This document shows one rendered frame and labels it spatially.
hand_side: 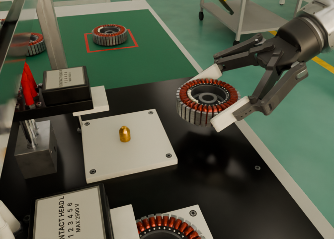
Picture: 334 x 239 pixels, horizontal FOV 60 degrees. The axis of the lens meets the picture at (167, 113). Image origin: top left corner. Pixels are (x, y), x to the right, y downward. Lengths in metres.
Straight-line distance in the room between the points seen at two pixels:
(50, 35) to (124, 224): 0.42
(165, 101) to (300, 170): 1.15
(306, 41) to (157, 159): 0.30
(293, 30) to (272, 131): 1.37
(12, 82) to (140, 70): 0.59
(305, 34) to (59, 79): 0.39
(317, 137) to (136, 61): 1.33
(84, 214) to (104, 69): 0.60
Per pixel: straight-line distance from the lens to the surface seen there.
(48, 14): 0.60
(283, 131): 1.88
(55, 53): 0.63
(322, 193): 1.61
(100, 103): 0.45
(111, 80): 0.77
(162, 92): 0.67
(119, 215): 0.30
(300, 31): 0.53
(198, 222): 0.42
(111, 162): 0.49
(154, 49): 0.92
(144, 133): 0.54
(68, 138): 0.57
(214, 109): 0.47
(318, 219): 0.51
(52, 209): 0.27
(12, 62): 0.25
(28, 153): 0.49
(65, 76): 0.45
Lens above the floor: 1.13
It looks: 37 degrees down
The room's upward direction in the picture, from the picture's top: straight up
